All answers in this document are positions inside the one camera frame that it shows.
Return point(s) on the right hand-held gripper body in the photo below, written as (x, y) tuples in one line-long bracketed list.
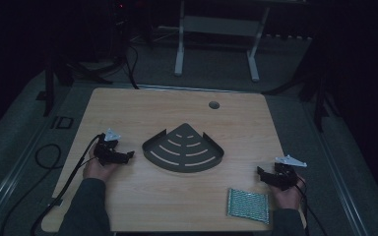
[(285, 173)]

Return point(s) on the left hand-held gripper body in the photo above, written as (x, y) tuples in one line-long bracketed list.
[(106, 149)]

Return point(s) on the person's left hand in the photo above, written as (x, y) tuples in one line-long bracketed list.
[(95, 170)]

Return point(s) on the person's right hand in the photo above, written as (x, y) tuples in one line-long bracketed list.
[(287, 198)]

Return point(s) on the patterned teal cloth pad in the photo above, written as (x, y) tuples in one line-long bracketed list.
[(248, 206)]

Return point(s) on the black metal corner shelf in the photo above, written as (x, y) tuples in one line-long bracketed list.
[(183, 152)]

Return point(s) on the black metal stand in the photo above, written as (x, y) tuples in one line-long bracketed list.
[(320, 98), (50, 88)]

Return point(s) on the grey round table grommet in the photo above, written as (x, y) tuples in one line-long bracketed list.
[(214, 105)]

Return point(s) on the black rectangular floor frame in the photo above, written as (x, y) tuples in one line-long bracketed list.
[(53, 122)]

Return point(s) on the silver metal floor rail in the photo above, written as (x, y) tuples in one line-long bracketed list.
[(190, 88)]

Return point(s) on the white metal desk frame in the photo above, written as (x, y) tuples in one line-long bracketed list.
[(180, 49)]

